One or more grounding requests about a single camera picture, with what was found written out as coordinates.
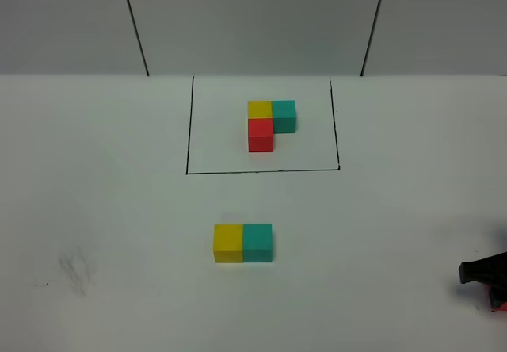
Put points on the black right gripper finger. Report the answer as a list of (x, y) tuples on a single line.
[(497, 296), (489, 271)]

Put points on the yellow template cube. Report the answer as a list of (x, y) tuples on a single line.
[(259, 109)]

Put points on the red template cube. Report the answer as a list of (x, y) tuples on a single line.
[(260, 135)]

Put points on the teal template cube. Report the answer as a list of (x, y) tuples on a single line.
[(284, 116)]

